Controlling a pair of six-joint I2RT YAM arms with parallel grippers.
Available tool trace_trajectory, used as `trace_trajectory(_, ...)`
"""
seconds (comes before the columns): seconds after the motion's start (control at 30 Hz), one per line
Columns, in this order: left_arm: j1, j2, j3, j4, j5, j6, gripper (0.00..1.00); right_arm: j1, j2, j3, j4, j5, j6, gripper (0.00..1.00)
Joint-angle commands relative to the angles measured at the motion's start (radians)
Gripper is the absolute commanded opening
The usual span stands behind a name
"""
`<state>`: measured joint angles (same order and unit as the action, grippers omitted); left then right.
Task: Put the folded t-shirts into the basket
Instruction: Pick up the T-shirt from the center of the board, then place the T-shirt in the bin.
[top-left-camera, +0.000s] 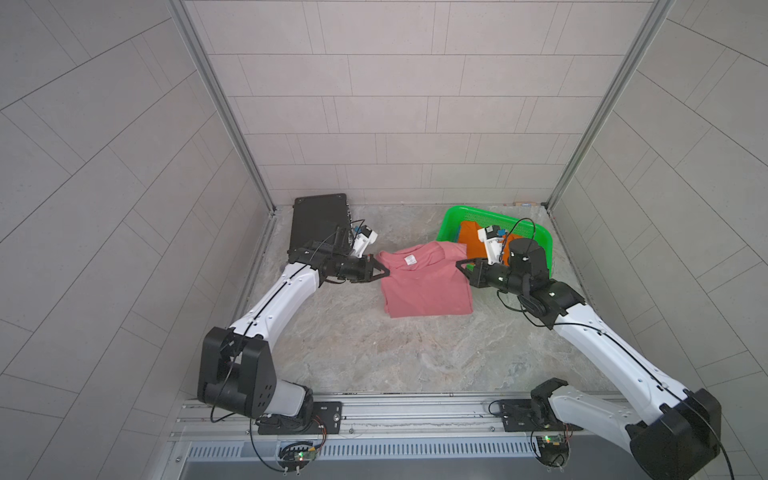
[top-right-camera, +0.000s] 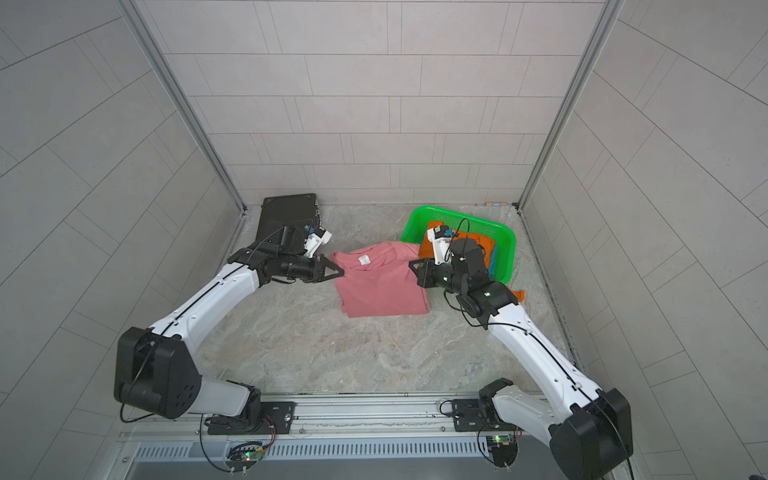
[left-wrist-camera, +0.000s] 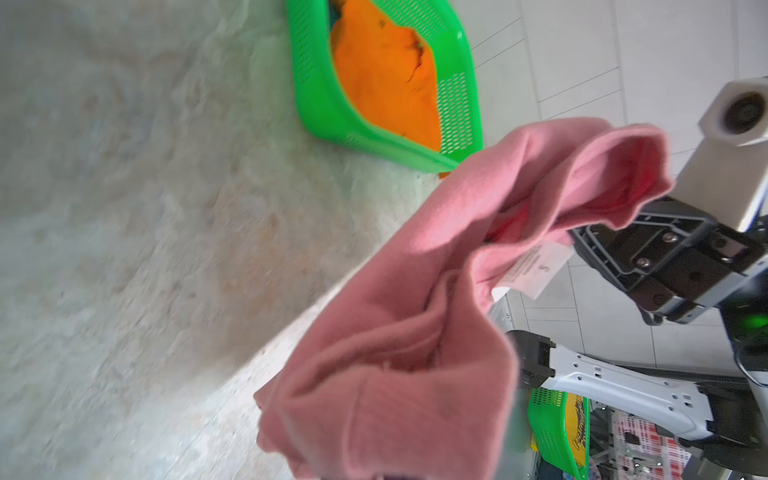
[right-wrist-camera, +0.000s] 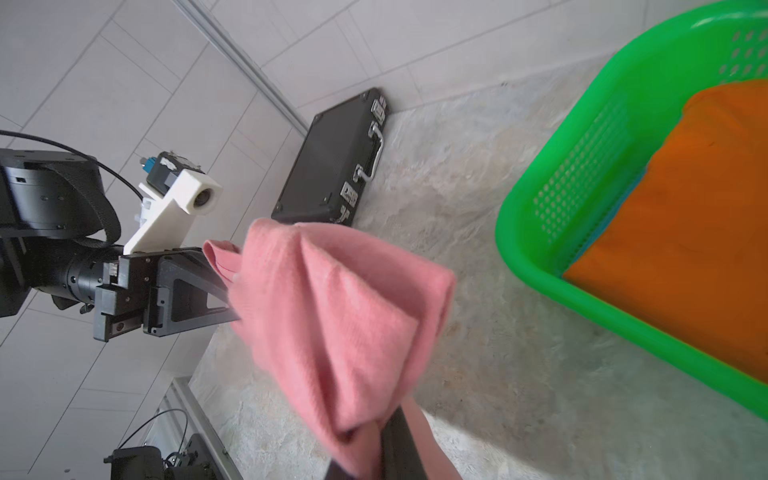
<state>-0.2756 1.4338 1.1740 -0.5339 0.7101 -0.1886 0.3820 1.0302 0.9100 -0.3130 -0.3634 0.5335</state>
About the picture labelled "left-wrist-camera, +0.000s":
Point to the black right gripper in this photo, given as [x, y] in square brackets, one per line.
[677, 260]

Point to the pink t-shirt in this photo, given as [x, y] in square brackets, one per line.
[403, 374]

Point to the orange t-shirt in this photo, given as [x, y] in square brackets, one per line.
[387, 71]

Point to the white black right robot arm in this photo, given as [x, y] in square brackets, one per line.
[744, 316]

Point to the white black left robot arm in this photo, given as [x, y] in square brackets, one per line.
[722, 424]

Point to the green plastic basket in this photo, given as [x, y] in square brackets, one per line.
[327, 113]

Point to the red white checkered cloth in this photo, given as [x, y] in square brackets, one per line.
[639, 452]

